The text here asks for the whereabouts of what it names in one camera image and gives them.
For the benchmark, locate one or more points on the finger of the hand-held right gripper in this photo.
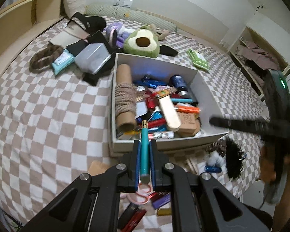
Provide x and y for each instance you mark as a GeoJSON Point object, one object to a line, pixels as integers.
{"type": "Point", "coordinates": [236, 124]}

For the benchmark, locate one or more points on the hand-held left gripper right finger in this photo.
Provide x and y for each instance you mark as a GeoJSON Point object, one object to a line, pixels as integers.
{"type": "Point", "coordinates": [152, 169]}

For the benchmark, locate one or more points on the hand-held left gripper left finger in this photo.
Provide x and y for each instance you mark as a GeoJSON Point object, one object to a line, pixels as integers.
{"type": "Point", "coordinates": [136, 171]}

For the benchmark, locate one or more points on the teal pen with gold end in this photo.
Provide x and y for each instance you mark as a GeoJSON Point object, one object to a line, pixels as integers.
{"type": "Point", "coordinates": [145, 149]}

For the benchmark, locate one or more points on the white cardboard box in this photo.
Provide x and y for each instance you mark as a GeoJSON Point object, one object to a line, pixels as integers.
{"type": "Point", "coordinates": [203, 94]}

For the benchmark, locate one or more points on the person's right forearm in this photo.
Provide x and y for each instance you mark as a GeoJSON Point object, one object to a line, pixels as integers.
{"type": "Point", "coordinates": [288, 198]}

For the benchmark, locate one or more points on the person's right hand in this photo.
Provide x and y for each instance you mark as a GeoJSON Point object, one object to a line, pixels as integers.
{"type": "Point", "coordinates": [269, 164]}

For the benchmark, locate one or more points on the brown hair claw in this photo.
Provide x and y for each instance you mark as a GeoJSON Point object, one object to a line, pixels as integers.
{"type": "Point", "coordinates": [216, 147]}

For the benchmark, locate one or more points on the black feather duster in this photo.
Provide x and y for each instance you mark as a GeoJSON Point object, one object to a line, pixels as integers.
{"type": "Point", "coordinates": [235, 157]}

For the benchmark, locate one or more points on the purple lighter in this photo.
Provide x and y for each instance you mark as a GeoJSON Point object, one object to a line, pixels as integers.
{"type": "Point", "coordinates": [160, 201]}

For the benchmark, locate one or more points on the wooden stick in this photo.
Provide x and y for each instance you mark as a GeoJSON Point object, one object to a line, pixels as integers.
{"type": "Point", "coordinates": [192, 166]}

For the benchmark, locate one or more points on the brown cardboard piece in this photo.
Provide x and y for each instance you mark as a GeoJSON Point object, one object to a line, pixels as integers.
{"type": "Point", "coordinates": [96, 168]}

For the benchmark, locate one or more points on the white mesh puff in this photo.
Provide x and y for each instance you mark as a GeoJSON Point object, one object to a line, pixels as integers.
{"type": "Point", "coordinates": [216, 159]}

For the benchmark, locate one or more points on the wooden open cabinet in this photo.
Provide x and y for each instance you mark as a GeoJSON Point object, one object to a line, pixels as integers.
{"type": "Point", "coordinates": [253, 77]}

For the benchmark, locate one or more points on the gold lighter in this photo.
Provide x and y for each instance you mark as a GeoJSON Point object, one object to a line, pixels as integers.
{"type": "Point", "coordinates": [164, 211]}

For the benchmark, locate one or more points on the black lighter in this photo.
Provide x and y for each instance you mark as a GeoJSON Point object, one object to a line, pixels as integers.
{"type": "Point", "coordinates": [127, 215]}

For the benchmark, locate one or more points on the red lighter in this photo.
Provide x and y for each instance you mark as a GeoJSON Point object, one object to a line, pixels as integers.
{"type": "Point", "coordinates": [156, 123]}
{"type": "Point", "coordinates": [135, 220]}

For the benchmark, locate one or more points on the carved wooden board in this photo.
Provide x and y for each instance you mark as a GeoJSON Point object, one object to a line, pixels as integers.
{"type": "Point", "coordinates": [188, 124]}

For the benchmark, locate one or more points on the orange marker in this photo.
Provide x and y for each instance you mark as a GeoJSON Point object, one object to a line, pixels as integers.
{"type": "Point", "coordinates": [188, 110]}

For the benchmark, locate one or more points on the blue glossy case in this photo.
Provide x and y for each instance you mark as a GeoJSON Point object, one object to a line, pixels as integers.
{"type": "Point", "coordinates": [212, 169]}

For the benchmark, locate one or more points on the long wooden block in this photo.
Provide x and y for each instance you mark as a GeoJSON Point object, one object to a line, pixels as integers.
{"type": "Point", "coordinates": [170, 113]}

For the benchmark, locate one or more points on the pile of clothes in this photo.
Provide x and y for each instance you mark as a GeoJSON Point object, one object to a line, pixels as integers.
{"type": "Point", "coordinates": [258, 55]}

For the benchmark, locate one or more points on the light blue marker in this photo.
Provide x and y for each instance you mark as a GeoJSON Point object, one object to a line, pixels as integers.
{"type": "Point", "coordinates": [181, 100]}

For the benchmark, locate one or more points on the blue can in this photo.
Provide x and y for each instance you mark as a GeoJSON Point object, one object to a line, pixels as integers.
{"type": "Point", "coordinates": [178, 83]}

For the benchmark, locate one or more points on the green patterned tissue pack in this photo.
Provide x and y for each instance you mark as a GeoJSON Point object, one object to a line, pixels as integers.
{"type": "Point", "coordinates": [198, 59]}

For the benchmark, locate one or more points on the orange green lighter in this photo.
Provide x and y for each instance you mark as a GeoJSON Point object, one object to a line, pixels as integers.
{"type": "Point", "coordinates": [164, 93]}

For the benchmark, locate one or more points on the cardboard tube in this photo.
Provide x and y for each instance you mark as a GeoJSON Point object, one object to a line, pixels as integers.
{"type": "Point", "coordinates": [123, 73]}

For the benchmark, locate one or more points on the black sock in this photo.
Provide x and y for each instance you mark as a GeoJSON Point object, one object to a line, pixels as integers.
{"type": "Point", "coordinates": [168, 51]}

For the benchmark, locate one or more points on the checkered bed sheet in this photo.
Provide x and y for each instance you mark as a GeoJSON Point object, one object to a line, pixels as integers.
{"type": "Point", "coordinates": [50, 113]}

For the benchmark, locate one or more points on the small brown plush toy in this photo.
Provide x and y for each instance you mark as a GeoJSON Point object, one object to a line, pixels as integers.
{"type": "Point", "coordinates": [160, 32]}

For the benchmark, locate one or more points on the clear plastic box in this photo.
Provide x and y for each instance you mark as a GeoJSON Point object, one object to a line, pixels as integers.
{"type": "Point", "coordinates": [93, 58]}

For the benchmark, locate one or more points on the avocado plush toy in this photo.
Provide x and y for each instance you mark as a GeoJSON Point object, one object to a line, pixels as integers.
{"type": "Point", "coordinates": [141, 43]}

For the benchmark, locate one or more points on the teal wet wipes pack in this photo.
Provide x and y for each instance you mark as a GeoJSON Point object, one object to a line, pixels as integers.
{"type": "Point", "coordinates": [62, 62]}

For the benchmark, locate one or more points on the purple plush toy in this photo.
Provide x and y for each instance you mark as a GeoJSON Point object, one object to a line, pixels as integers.
{"type": "Point", "coordinates": [116, 32]}

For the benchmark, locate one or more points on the brown furry hair band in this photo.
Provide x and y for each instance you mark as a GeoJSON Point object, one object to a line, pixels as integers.
{"type": "Point", "coordinates": [42, 58]}

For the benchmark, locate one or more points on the long green pillow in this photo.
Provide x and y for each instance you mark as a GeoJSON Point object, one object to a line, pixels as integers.
{"type": "Point", "coordinates": [135, 17]}

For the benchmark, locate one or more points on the white paper sheets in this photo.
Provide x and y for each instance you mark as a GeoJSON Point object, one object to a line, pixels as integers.
{"type": "Point", "coordinates": [62, 37]}

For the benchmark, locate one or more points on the black cap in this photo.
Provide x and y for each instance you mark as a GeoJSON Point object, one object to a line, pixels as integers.
{"type": "Point", "coordinates": [91, 21]}

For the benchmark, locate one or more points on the white fluffy pillow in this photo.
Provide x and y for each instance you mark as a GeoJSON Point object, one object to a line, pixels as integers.
{"type": "Point", "coordinates": [73, 0]}

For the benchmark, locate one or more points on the wooden bedside shelf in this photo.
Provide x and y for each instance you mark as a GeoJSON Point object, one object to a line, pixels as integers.
{"type": "Point", "coordinates": [19, 21]}

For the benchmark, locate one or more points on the white wall socket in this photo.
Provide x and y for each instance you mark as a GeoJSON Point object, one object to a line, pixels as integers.
{"type": "Point", "coordinates": [122, 2]}

